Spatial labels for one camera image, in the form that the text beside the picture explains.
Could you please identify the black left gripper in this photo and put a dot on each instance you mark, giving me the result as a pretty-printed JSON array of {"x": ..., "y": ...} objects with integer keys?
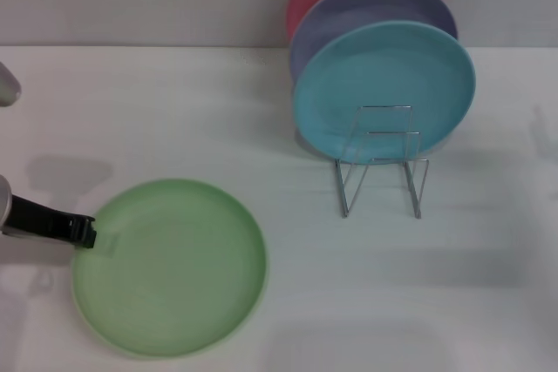
[{"x": 37, "y": 219}]

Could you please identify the green plate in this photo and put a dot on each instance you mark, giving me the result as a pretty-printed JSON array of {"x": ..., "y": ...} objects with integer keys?
[{"x": 170, "y": 272}]

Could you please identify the teal plate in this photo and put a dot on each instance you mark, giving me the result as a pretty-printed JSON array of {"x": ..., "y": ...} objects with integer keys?
[{"x": 375, "y": 71}]

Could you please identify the purple plate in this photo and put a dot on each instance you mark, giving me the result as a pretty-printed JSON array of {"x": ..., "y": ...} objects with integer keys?
[{"x": 349, "y": 10}]

